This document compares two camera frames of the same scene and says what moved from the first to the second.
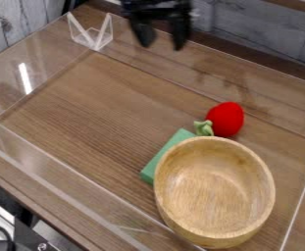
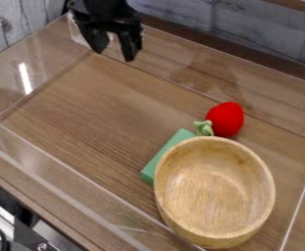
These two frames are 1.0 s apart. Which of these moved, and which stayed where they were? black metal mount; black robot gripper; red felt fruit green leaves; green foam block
Moved: black robot gripper
Stayed: black metal mount; green foam block; red felt fruit green leaves
